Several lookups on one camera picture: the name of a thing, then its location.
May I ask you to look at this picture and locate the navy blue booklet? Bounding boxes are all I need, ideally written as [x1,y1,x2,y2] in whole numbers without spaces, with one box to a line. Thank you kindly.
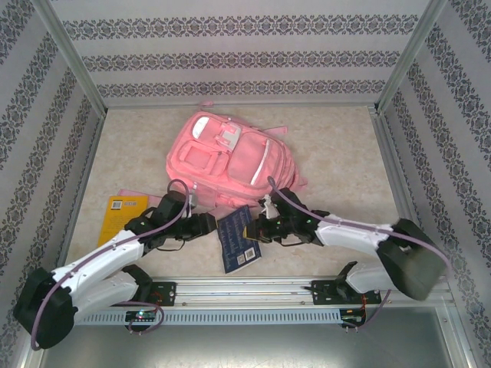
[216,205,265,275]

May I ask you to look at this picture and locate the yellow book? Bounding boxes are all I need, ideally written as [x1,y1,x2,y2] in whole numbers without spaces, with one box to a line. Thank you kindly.
[97,194,151,251]

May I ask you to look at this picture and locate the pink backpack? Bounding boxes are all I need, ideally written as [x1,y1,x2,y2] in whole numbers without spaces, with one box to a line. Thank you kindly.
[117,100,310,211]

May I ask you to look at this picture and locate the grey metal panel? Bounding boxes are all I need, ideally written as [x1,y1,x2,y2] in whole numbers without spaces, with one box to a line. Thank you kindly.
[22,306,475,368]

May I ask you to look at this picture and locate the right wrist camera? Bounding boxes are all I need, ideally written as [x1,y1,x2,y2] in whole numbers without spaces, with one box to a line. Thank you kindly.
[259,194,280,216]

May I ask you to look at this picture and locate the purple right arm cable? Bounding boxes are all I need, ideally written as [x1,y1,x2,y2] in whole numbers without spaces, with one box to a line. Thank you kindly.
[267,175,452,333]

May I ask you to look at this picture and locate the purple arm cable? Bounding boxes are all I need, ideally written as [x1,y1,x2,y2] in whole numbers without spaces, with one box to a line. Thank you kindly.
[29,179,193,352]
[267,175,452,333]

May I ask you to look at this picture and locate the aluminium mounting rail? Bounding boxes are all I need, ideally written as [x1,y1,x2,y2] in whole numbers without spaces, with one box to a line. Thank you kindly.
[36,276,454,308]

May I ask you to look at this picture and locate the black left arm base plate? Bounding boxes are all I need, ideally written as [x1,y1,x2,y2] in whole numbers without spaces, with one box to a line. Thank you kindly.
[147,281,177,307]

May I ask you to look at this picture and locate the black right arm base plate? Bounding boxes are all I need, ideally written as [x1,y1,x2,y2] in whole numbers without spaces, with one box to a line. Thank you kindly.
[311,278,383,307]

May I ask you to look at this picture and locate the grey slotted cable duct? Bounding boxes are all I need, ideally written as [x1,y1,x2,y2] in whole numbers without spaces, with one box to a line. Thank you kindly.
[51,309,343,326]

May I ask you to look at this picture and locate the aluminium side rail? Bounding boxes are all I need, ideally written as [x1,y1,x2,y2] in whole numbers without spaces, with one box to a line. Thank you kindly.
[367,107,437,276]
[51,109,108,280]

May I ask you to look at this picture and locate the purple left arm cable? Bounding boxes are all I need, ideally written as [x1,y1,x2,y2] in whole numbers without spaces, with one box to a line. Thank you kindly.
[29,179,193,352]

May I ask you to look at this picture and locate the aluminium frame post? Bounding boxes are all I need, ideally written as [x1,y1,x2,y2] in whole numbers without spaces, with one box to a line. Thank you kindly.
[374,0,450,115]
[32,0,110,116]

